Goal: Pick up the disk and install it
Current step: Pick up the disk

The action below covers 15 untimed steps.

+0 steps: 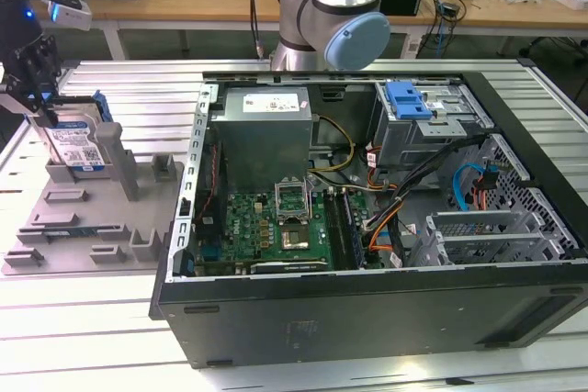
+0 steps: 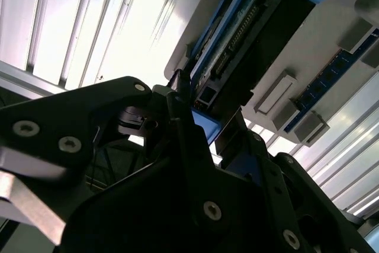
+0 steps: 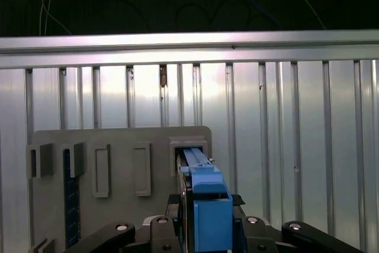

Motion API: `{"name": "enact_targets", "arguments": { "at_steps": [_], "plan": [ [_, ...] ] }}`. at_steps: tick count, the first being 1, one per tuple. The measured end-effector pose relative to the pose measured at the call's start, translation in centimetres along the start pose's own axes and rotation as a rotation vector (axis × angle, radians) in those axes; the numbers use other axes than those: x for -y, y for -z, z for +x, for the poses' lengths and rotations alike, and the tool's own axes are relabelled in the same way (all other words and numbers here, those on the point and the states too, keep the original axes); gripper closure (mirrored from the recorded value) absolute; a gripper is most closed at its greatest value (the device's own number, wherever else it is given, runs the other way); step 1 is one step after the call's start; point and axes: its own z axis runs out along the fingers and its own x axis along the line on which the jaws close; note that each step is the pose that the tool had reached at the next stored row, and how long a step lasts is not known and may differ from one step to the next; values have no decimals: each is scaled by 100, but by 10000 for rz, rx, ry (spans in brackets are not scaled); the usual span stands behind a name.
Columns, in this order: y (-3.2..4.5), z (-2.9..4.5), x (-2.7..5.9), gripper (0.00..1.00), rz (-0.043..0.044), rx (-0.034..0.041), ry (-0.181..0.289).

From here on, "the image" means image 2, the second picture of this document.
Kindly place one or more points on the hard disk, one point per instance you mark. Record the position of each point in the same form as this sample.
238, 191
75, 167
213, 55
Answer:
266, 42

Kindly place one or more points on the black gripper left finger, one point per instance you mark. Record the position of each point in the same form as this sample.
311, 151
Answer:
59, 116

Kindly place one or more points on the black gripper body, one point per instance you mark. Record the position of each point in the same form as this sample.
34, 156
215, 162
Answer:
165, 211

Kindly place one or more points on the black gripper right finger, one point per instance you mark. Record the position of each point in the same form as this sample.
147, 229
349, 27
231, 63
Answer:
296, 193

